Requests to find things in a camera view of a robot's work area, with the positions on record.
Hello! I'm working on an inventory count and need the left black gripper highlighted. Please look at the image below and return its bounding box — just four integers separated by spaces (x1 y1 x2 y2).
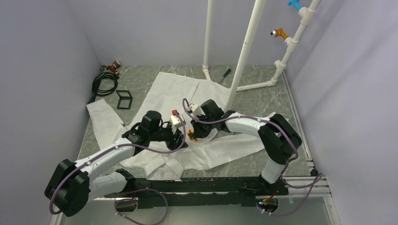
149 123 188 151

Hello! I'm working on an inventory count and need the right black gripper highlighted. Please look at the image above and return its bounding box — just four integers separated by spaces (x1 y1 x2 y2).
191 113 215 138

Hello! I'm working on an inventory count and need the orange yellow flower brooch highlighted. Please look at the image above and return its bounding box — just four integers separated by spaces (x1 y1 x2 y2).
187 129 198 142

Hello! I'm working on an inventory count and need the white button shirt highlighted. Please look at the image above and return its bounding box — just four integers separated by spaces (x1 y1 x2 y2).
87 72 264 180

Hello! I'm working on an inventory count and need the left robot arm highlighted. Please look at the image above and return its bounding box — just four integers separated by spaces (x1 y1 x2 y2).
45 110 188 217

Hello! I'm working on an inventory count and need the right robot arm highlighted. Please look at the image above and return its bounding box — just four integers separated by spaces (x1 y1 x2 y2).
182 99 302 195

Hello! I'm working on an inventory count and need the brown toy figure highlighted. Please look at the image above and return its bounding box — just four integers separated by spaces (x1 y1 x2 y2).
105 61 121 76

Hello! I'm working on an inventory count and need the orange hook on rack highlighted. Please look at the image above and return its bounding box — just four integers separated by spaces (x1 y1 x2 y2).
270 28 289 40

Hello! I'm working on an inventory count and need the white pvc pipe rack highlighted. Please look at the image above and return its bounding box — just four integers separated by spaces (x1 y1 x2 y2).
202 0 321 114

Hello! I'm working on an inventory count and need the blue hook on rack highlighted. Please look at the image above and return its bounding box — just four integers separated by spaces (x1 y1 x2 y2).
287 0 302 11

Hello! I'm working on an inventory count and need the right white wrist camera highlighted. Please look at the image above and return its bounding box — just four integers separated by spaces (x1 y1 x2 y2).
189 103 202 117

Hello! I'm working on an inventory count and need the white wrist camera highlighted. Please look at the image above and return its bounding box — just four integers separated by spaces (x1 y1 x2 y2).
169 110 186 128
189 103 202 117

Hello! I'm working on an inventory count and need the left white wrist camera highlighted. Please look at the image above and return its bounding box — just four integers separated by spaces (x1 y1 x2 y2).
169 110 186 128

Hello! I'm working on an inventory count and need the black wire frame stand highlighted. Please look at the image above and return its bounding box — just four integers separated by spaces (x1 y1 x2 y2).
116 90 133 110

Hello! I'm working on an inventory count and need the black handled screwdriver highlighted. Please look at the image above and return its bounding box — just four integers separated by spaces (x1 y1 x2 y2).
218 68 231 84

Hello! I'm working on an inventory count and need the coiled black cable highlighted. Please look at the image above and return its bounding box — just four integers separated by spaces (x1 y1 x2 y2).
92 72 119 97

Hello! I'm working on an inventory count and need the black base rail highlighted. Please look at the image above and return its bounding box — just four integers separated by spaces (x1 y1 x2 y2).
106 170 289 209

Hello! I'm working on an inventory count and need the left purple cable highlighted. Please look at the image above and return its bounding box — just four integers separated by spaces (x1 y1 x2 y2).
49 113 187 225

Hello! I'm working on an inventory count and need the purple cable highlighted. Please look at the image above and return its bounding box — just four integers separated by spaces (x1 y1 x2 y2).
49 113 187 225
182 98 324 218

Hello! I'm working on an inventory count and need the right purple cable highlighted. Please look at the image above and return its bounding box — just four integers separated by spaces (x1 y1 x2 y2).
182 98 324 218

